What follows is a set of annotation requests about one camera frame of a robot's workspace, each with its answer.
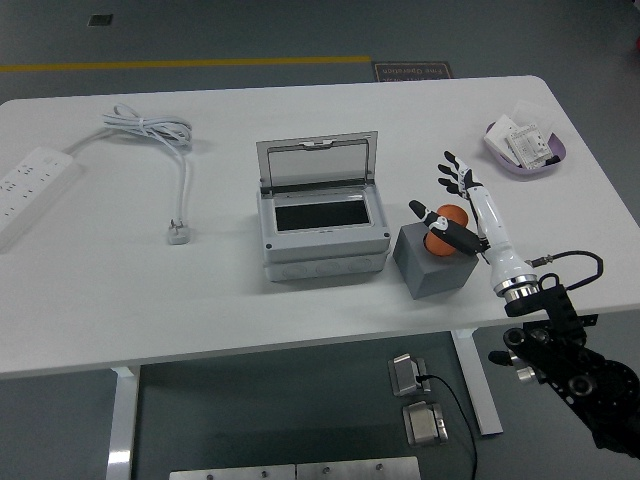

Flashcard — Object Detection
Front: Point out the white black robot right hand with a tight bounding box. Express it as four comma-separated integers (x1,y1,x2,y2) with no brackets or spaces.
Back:
408,149,532,294

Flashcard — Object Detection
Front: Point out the orange cylindrical battery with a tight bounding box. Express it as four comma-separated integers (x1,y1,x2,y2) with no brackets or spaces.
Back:
423,204,471,257

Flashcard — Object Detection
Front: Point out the transparent hinged box lid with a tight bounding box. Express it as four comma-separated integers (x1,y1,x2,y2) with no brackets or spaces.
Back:
255,130,379,196

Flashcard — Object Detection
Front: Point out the grey plastic electrical box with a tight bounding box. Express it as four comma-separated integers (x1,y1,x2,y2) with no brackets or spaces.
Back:
257,178,391,284

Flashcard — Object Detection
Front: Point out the purple plastic tray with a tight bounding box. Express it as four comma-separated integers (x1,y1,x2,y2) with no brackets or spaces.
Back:
482,122,569,181

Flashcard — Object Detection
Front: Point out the grey cube holder block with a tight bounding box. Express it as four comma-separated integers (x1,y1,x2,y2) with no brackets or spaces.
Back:
392,222,480,301

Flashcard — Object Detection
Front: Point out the white socket plate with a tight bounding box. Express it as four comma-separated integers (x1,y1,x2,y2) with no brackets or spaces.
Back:
504,123,551,169

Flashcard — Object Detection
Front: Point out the white cardboard packet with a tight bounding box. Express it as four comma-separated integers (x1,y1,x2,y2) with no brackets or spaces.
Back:
487,114,519,164

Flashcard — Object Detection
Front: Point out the clear plastic bag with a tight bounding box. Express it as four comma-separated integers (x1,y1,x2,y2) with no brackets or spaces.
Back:
509,99,557,136

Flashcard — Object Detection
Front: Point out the dark floor sign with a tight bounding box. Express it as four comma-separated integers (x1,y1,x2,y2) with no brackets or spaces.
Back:
372,61,455,83

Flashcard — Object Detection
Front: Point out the white table leg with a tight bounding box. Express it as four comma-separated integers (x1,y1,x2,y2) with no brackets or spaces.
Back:
452,328,504,439
104,366,141,480

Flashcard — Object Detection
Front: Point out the metal foot pedal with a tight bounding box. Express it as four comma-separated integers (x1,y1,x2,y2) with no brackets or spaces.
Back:
387,353,434,399
402,399,450,448

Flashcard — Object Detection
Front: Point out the yellow floor tape line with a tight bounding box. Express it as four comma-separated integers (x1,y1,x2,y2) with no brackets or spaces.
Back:
0,55,372,74

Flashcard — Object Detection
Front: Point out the white power strip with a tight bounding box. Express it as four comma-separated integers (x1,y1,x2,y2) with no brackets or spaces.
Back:
0,145,84,251

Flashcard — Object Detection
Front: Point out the black pedal cable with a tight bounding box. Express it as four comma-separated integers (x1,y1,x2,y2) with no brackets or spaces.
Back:
417,373,479,480

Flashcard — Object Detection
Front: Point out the metal base plate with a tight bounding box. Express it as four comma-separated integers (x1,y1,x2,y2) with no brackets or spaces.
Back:
168,464,297,480
295,455,421,480

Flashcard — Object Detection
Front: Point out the white power cord with plug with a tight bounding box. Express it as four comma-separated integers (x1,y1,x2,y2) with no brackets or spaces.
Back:
64,103,195,246

